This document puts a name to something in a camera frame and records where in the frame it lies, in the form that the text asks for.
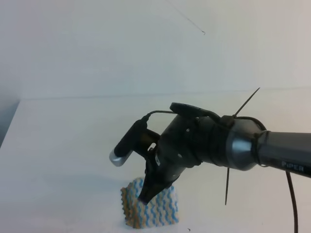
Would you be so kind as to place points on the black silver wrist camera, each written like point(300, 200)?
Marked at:
point(138, 139)

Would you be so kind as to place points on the blue white striped rag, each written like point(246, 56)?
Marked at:
point(162, 210)

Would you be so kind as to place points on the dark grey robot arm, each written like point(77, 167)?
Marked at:
point(250, 144)

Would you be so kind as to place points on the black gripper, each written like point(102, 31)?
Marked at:
point(194, 136)

